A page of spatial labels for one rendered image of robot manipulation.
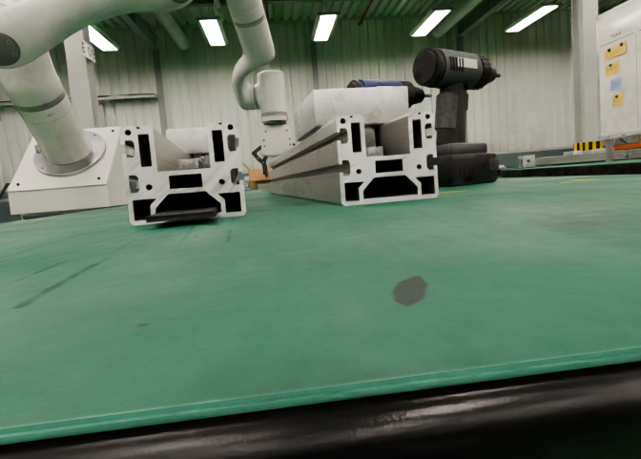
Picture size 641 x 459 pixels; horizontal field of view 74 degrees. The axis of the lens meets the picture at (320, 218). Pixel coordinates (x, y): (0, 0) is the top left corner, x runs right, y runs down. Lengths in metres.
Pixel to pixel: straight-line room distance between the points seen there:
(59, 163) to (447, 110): 1.04
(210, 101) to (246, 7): 11.28
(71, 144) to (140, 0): 0.43
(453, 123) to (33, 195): 1.07
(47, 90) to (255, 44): 0.53
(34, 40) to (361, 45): 12.05
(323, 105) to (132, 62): 12.65
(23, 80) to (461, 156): 1.00
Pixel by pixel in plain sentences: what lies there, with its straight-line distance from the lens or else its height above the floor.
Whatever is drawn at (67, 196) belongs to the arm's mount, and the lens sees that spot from 1.33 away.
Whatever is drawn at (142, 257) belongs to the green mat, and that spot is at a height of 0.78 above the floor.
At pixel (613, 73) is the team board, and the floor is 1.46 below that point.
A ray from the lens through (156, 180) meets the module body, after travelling 0.40.
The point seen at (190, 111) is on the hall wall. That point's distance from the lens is 12.53.
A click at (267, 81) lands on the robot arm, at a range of 1.39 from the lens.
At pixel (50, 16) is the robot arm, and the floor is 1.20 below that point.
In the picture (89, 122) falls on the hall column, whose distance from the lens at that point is 7.62.
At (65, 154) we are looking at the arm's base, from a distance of 1.35.
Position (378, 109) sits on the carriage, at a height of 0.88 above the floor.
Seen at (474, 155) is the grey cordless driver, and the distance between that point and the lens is 0.74.
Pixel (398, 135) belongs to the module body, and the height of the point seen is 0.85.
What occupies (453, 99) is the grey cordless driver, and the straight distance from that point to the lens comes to 0.74.
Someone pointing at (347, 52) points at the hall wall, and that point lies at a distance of 12.83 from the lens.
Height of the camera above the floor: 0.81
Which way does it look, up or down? 5 degrees down
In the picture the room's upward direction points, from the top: 5 degrees counter-clockwise
